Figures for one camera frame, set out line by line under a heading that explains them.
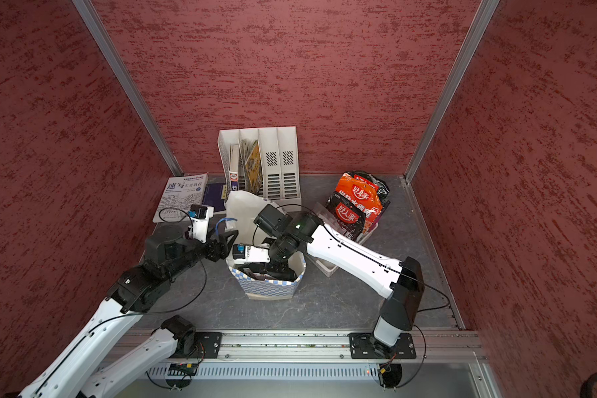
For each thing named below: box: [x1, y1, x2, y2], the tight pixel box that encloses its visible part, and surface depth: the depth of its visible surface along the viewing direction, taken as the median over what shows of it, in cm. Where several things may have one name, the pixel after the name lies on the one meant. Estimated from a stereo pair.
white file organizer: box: [218, 126, 302, 209], surface depth 108 cm
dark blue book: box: [202, 182, 228, 213], surface depth 116 cm
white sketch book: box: [152, 173, 209, 224], surface depth 112 cm
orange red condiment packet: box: [334, 172, 383, 236], surface depth 92 cm
